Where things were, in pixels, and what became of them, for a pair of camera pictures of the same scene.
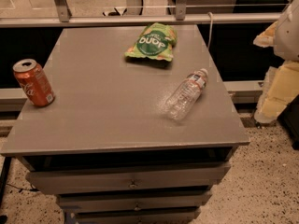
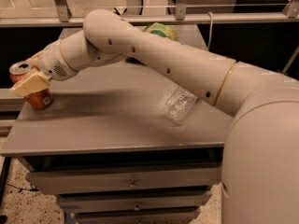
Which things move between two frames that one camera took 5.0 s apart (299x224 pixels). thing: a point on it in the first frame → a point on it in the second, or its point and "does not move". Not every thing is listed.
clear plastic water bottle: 186,95 does not move
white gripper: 289,35 → 52,62
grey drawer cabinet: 106,147 does not move
